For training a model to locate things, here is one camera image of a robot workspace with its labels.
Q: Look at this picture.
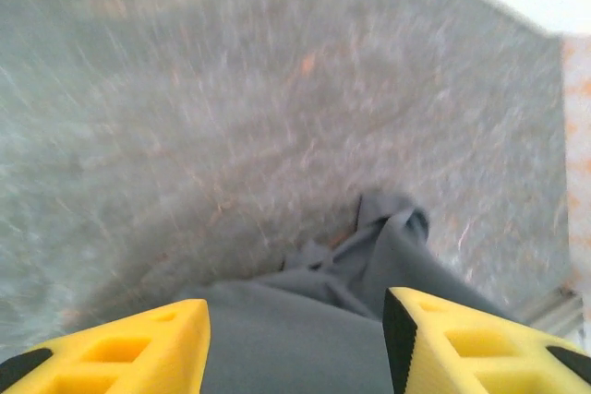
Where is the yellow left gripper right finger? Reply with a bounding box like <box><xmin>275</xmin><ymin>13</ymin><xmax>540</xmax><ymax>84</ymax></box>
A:
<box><xmin>382</xmin><ymin>286</ymin><xmax>591</xmax><ymax>394</ymax></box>

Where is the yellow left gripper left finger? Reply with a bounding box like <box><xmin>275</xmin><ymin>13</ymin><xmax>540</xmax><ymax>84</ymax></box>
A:
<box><xmin>0</xmin><ymin>299</ymin><xmax>211</xmax><ymax>394</ymax></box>

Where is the grey t-shirt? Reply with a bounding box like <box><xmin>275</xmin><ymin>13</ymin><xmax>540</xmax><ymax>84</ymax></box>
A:
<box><xmin>175</xmin><ymin>193</ymin><xmax>523</xmax><ymax>394</ymax></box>

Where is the aluminium side rail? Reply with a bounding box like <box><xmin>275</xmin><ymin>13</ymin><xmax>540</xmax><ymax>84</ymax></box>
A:
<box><xmin>521</xmin><ymin>285</ymin><xmax>585</xmax><ymax>338</ymax></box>

